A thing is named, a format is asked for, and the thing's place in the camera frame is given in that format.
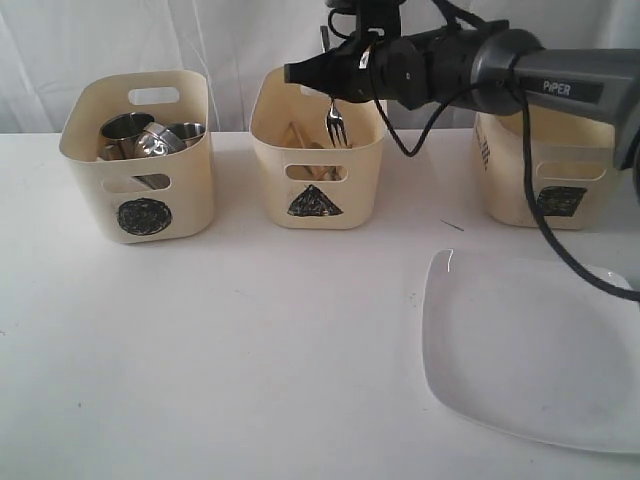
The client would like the cream bin with square mark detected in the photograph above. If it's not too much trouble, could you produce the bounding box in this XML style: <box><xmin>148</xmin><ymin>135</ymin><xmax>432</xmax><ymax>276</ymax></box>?
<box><xmin>472</xmin><ymin>106</ymin><xmax>621</xmax><ymax>230</ymax></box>

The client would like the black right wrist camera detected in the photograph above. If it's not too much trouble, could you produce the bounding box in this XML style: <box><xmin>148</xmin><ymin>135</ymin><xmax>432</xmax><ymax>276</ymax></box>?
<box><xmin>325</xmin><ymin>0</ymin><xmax>404</xmax><ymax>37</ymax></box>

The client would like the steel table knife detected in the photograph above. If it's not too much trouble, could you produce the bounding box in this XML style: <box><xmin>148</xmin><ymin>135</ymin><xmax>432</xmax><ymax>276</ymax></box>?
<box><xmin>308</xmin><ymin>165</ymin><xmax>342</xmax><ymax>181</ymax></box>

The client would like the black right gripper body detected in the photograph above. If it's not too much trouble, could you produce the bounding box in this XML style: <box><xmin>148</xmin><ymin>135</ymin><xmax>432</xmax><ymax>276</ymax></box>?
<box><xmin>283</xmin><ymin>34</ymin><xmax>384</xmax><ymax>103</ymax></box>

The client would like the steel cup without visible handle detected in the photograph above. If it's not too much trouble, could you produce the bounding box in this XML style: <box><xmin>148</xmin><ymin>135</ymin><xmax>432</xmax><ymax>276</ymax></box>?
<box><xmin>98</xmin><ymin>112</ymin><xmax>155</xmax><ymax>161</ymax></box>

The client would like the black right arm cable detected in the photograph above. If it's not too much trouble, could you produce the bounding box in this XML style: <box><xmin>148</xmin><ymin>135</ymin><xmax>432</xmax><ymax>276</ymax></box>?
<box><xmin>324</xmin><ymin>0</ymin><xmax>640</xmax><ymax>301</ymax></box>

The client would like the small steel fork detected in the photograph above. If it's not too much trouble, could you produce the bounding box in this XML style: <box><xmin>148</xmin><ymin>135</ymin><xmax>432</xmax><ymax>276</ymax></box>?
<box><xmin>319</xmin><ymin>25</ymin><xmax>349</xmax><ymax>148</ymax></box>

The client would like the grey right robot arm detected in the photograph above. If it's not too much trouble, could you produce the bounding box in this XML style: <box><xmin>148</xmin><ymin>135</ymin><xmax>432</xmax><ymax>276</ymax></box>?
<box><xmin>284</xmin><ymin>21</ymin><xmax>639</xmax><ymax>172</ymax></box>

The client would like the steel bowl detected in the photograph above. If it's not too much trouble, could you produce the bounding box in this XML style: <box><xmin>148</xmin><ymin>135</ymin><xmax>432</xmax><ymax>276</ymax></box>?
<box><xmin>131</xmin><ymin>121</ymin><xmax>187</xmax><ymax>190</ymax></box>

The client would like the white square plate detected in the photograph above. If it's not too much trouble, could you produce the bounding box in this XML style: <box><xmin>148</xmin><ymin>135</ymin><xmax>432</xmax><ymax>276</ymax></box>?
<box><xmin>422</xmin><ymin>249</ymin><xmax>639</xmax><ymax>455</ymax></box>

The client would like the white backdrop curtain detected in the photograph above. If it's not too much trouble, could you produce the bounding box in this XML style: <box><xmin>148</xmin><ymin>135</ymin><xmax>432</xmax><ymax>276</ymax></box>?
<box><xmin>1</xmin><ymin>0</ymin><xmax>639</xmax><ymax>133</ymax></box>

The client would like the steel cup with wire handle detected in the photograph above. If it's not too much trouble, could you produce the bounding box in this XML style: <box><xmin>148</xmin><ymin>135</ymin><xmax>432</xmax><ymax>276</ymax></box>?
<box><xmin>167</xmin><ymin>122</ymin><xmax>207</xmax><ymax>148</ymax></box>

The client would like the cream bin with circle mark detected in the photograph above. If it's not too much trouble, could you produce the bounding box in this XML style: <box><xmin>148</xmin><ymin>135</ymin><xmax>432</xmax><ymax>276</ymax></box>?
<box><xmin>59</xmin><ymin>70</ymin><xmax>214</xmax><ymax>244</ymax></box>

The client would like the cream bin with triangle mark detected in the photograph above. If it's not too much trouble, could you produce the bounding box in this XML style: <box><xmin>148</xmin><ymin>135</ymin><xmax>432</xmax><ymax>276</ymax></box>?
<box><xmin>250</xmin><ymin>68</ymin><xmax>386</xmax><ymax>230</ymax></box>

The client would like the small dark needle on table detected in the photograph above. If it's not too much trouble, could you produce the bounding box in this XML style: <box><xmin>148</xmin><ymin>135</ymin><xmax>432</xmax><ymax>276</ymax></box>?
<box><xmin>440</xmin><ymin>219</ymin><xmax>465</xmax><ymax>232</ymax></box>

